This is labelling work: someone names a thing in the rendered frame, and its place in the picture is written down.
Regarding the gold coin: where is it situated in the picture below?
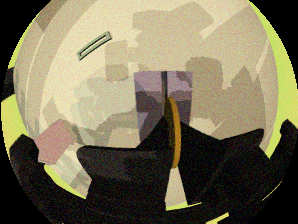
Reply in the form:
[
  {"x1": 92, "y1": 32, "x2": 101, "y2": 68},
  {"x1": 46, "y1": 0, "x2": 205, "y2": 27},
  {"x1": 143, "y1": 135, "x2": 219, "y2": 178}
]
[{"x1": 164, "y1": 97, "x2": 181, "y2": 169}]

